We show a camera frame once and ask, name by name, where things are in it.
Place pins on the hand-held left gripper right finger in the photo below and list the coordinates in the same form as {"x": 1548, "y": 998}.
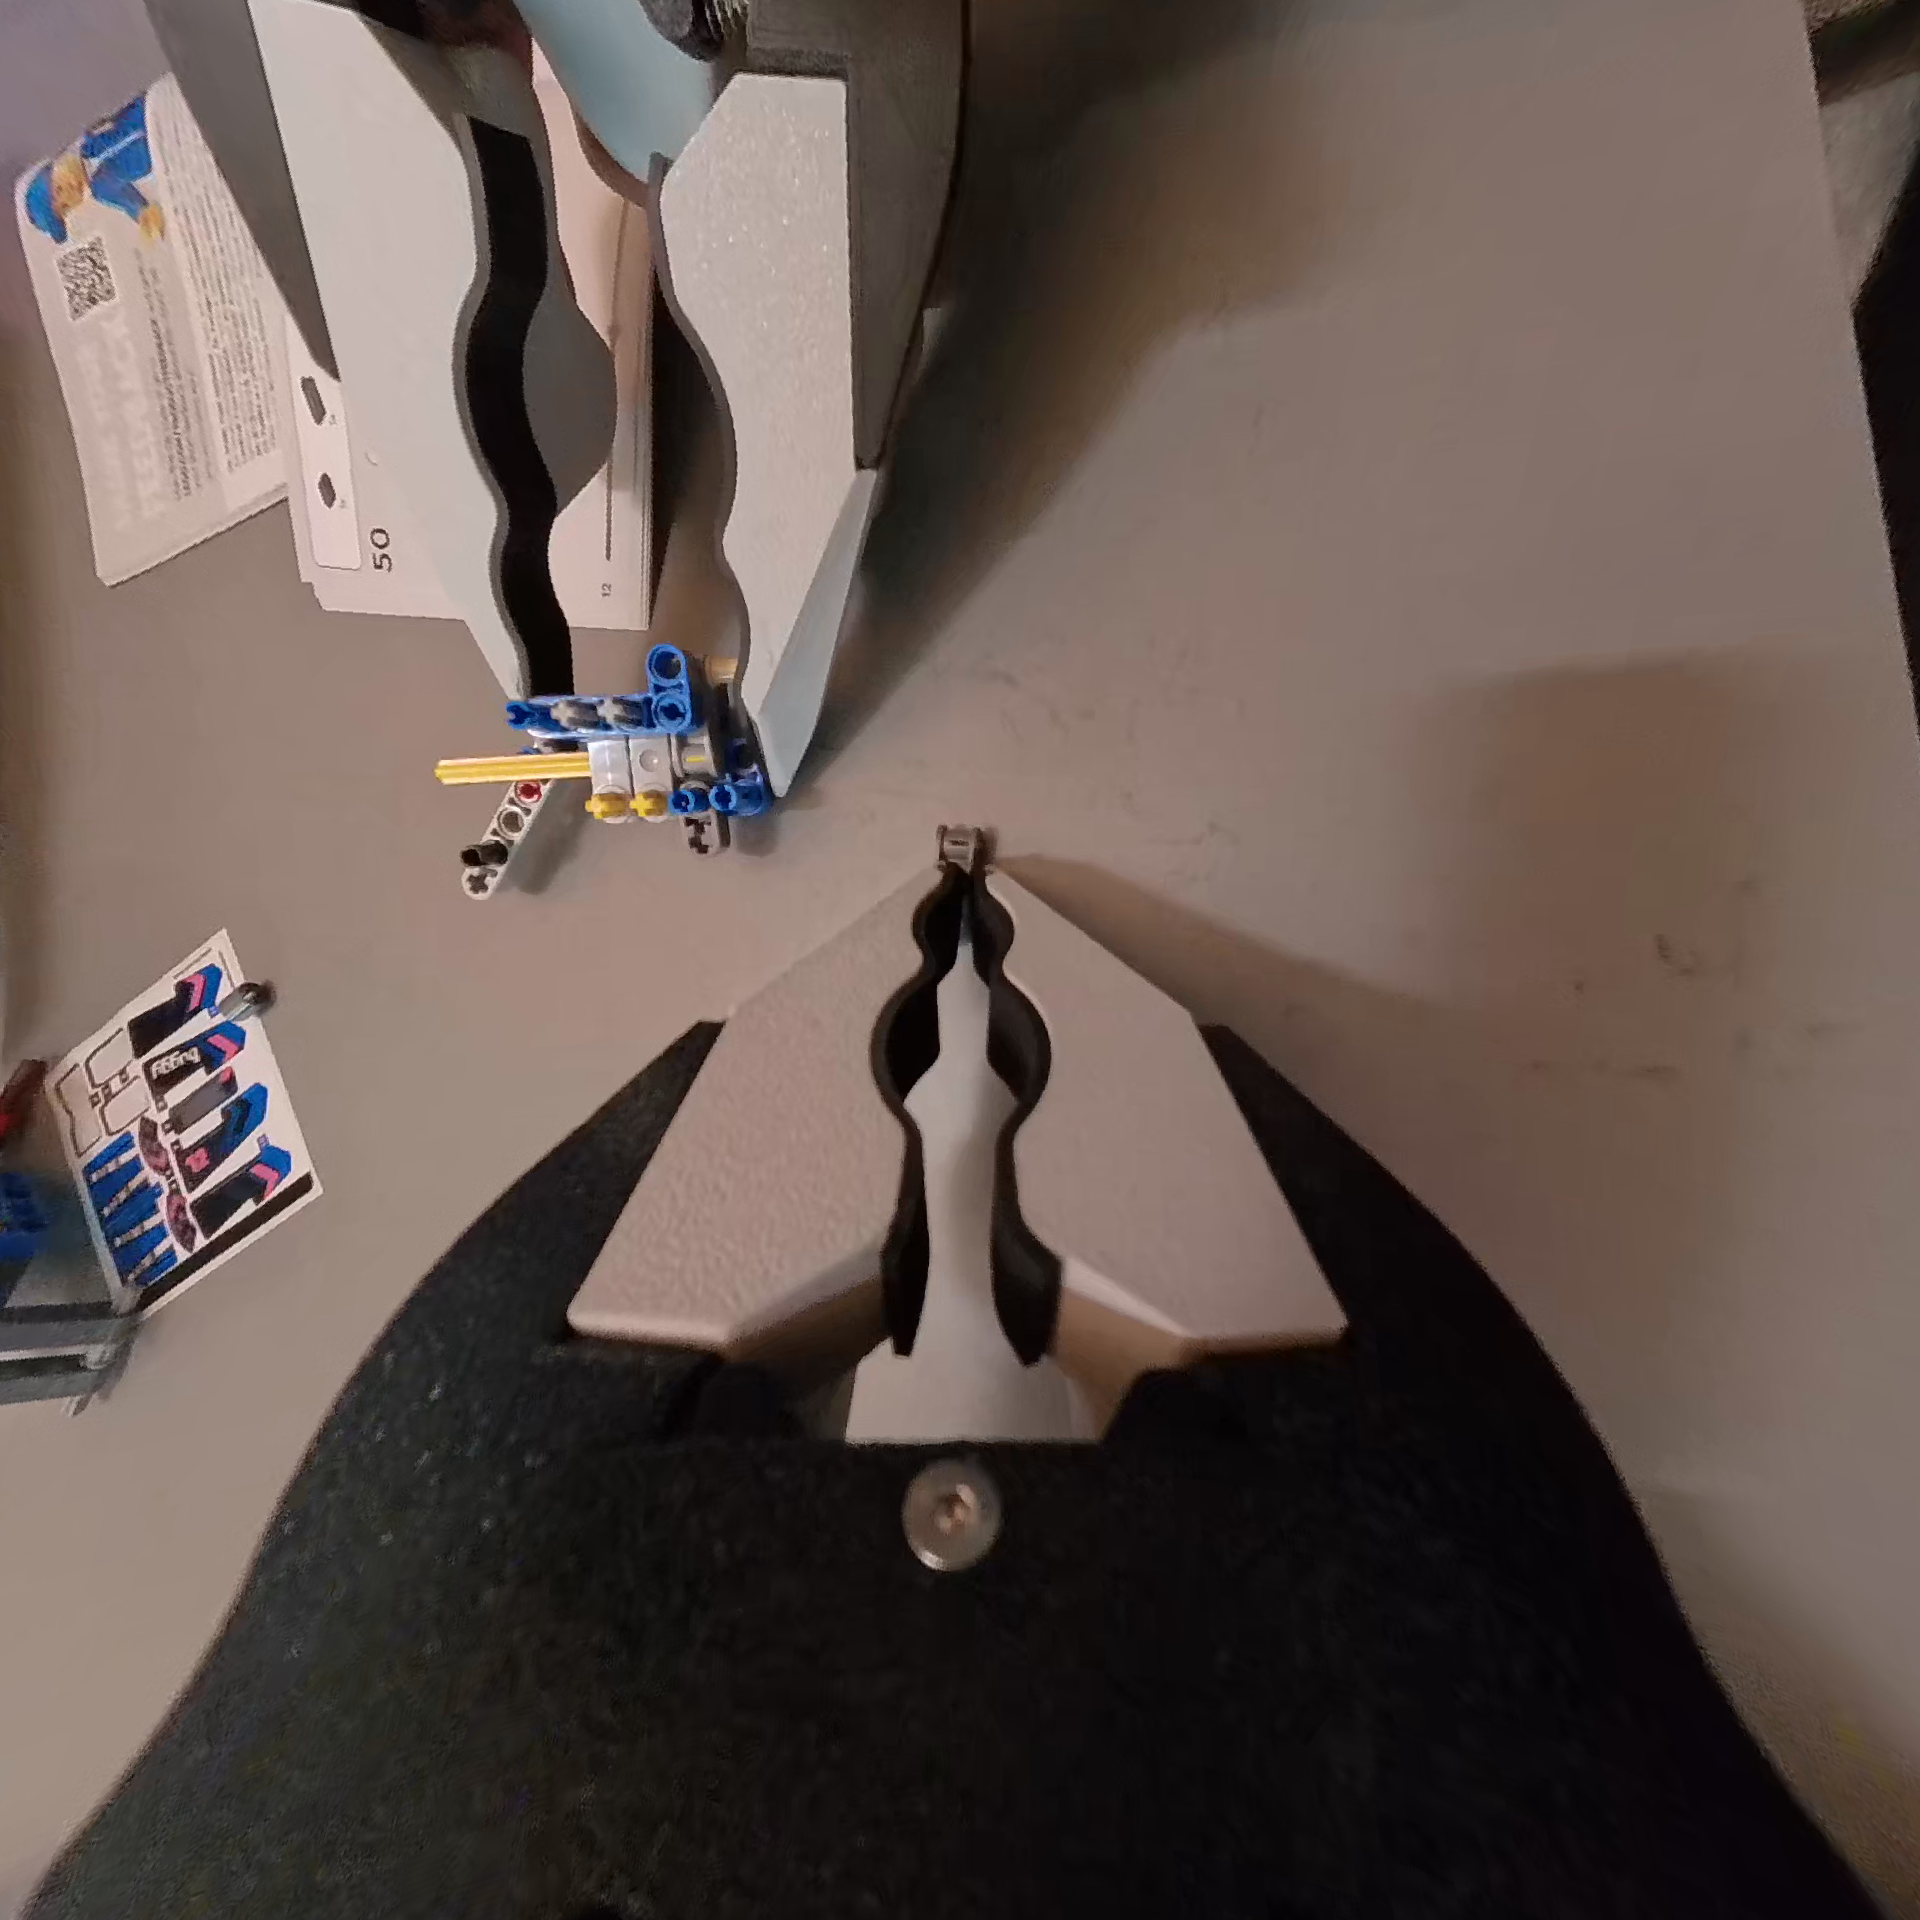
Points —
{"x": 1185, "y": 1200}

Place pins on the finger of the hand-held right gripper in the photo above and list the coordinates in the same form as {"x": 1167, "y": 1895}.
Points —
{"x": 390, "y": 300}
{"x": 780, "y": 300}

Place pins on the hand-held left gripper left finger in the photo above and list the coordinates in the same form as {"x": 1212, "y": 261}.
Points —
{"x": 734, "y": 1200}

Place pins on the small dark grey lego connector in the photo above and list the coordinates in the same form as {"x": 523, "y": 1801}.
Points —
{"x": 962, "y": 844}

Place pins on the blue grey lego sub-assembly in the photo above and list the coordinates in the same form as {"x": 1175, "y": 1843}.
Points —
{"x": 660, "y": 751}

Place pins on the lego instruction booklet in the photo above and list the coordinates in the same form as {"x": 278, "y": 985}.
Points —
{"x": 345, "y": 511}

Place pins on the lego sticker sheet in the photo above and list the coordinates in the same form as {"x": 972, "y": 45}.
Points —
{"x": 181, "y": 1124}

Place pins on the partly built lego car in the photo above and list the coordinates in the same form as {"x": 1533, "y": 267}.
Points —
{"x": 45, "y": 1274}

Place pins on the feedback leaflet with minifigure print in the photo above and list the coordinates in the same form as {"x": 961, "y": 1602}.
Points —
{"x": 134, "y": 330}

